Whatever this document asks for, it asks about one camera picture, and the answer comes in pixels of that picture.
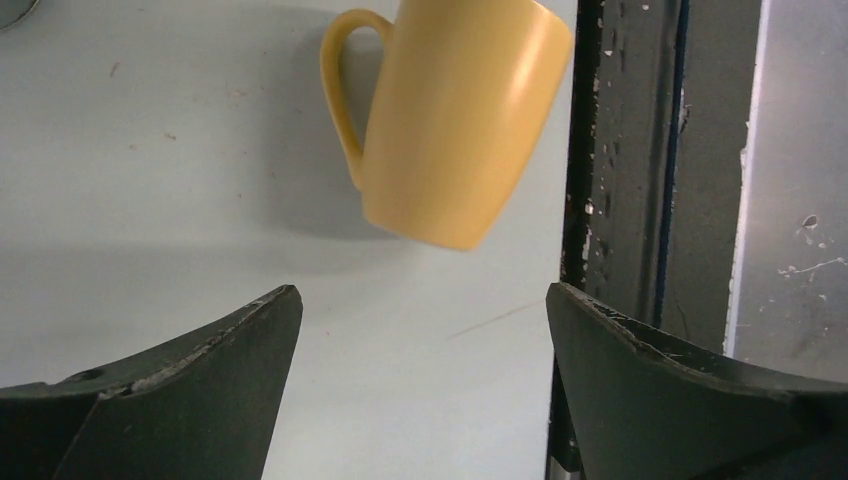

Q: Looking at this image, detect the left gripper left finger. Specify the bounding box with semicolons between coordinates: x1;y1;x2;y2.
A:
1;285;303;479

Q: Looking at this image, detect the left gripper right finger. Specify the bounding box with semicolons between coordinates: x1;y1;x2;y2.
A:
546;283;847;479

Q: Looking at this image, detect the yellow mug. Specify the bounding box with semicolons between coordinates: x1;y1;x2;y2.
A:
320;0;573;250

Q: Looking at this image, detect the metal tray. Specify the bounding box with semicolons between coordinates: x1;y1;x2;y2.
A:
0;0;39;31

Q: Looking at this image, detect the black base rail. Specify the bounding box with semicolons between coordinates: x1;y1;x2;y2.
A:
546;0;763;480

